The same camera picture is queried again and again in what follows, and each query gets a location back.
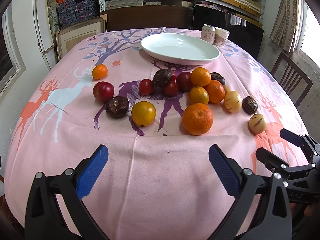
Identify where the striped pepino melon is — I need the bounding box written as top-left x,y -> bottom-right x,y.
223,91 -> 242,113
248,114 -> 266,134

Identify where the dark brown water chestnut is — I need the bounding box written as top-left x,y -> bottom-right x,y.
242,96 -> 258,115

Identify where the small tan longan fruit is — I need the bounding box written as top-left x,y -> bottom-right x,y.
223,85 -> 231,94

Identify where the large orange mandarin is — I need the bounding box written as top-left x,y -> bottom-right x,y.
182,103 -> 214,135

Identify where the small yellow orange fruit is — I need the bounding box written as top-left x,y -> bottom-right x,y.
189,86 -> 209,105

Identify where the dark red plum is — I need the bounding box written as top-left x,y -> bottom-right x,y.
176,72 -> 194,92

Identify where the red cherry tomato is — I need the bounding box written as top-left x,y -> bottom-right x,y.
162,81 -> 178,97
139,79 -> 153,96

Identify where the dark purple water chestnut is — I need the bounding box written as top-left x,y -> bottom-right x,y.
105,96 -> 129,119

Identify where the large red plum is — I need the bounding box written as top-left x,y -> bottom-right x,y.
93,81 -> 114,103

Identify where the yellow orange round fruit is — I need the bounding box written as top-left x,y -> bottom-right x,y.
131,101 -> 156,127

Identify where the dark purple striped chestnut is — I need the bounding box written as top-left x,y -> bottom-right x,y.
152,69 -> 174,87

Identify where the small orange kumquat fruit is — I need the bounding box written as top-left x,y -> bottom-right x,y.
92,64 -> 108,80

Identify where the right hand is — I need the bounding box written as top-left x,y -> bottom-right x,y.
290,202 -> 319,217

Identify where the dark wooden chair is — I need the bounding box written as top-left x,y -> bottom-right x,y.
271,52 -> 313,108

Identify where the patterned curtain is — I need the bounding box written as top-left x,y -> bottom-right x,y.
270,0 -> 303,54

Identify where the black panel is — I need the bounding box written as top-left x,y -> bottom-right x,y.
193,5 -> 264,59

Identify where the white paper cup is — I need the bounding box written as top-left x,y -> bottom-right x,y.
214,27 -> 230,47

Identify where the pink deer print tablecloth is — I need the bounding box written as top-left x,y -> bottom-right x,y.
4,27 -> 307,239

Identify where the pink drink can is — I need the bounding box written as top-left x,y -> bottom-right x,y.
201,24 -> 215,44

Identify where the white oval plate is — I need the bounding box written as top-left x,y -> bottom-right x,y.
140,33 -> 220,66

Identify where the framed picture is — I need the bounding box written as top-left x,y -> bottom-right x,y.
56,16 -> 107,60

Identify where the brown wooden board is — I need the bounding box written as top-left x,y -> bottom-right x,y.
100,5 -> 189,31

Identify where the white board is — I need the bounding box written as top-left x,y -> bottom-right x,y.
33,0 -> 57,70

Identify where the blue patterned boxes stack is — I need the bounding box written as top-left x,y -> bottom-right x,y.
56,0 -> 99,29

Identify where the window frame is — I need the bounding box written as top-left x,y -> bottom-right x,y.
1,4 -> 26,101

